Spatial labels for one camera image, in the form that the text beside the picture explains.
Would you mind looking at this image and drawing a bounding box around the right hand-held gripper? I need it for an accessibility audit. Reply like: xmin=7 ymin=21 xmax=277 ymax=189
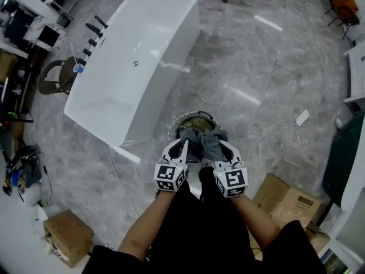
xmin=213 ymin=139 xmax=249 ymax=199

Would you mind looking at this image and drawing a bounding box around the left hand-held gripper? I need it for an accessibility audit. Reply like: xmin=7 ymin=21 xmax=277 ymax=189
xmin=153 ymin=138 xmax=190 ymax=192

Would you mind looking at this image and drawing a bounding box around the grey cloth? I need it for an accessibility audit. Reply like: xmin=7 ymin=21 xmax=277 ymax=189
xmin=179 ymin=125 xmax=229 ymax=161

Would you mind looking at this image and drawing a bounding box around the round woven basket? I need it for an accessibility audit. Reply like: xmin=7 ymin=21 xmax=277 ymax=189
xmin=167 ymin=110 xmax=226 ymax=165

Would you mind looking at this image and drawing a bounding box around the white bathtub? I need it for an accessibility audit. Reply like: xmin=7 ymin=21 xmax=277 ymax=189
xmin=63 ymin=0 xmax=200 ymax=148

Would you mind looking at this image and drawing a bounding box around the person's right forearm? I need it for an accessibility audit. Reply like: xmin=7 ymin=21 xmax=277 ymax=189
xmin=228 ymin=194 xmax=282 ymax=251

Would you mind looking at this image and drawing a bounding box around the person's left forearm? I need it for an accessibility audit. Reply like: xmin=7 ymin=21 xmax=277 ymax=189
xmin=117 ymin=188 xmax=178 ymax=261

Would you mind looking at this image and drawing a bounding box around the black bathtub spout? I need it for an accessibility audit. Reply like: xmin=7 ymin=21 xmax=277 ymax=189
xmin=85 ymin=22 xmax=104 ymax=38

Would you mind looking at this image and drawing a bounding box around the white plank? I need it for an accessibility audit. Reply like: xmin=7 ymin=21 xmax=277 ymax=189
xmin=112 ymin=145 xmax=141 ymax=165

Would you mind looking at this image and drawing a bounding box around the large cardboard box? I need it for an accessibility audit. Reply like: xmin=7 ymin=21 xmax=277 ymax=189
xmin=252 ymin=173 xmax=325 ymax=228

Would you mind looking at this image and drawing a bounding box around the white power adapter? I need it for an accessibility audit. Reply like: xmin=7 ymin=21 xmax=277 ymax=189
xmin=294 ymin=109 xmax=310 ymax=127

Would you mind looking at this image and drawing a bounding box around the person's black clothing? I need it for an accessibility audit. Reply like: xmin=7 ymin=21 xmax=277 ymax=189
xmin=81 ymin=166 xmax=327 ymax=274

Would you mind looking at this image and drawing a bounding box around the dark green cover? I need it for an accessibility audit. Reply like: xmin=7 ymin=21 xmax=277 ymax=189
xmin=322 ymin=118 xmax=365 ymax=208

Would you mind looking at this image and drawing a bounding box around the small cardboard box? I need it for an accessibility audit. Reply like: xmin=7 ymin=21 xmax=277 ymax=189
xmin=42 ymin=209 xmax=95 ymax=269

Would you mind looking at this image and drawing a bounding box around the brown round chair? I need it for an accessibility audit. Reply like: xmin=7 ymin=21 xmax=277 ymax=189
xmin=37 ymin=56 xmax=78 ymax=96

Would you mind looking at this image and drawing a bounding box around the white cabinet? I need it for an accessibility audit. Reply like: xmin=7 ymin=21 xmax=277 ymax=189
xmin=343 ymin=42 xmax=365 ymax=114

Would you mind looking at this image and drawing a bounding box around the black hand shower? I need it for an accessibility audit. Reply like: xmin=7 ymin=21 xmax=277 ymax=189
xmin=94 ymin=15 xmax=109 ymax=30

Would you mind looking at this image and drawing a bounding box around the black and blue bag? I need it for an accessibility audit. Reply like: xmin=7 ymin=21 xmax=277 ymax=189
xmin=2 ymin=144 xmax=44 ymax=197

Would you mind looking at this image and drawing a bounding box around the black desk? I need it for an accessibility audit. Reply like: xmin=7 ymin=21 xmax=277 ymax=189
xmin=0 ymin=46 xmax=38 ymax=124

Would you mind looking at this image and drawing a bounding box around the orange chair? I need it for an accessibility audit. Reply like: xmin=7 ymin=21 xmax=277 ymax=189
xmin=324 ymin=0 xmax=361 ymax=41

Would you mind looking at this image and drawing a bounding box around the thin white floor cable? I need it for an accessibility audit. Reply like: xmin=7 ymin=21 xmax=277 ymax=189
xmin=102 ymin=140 xmax=141 ymax=220

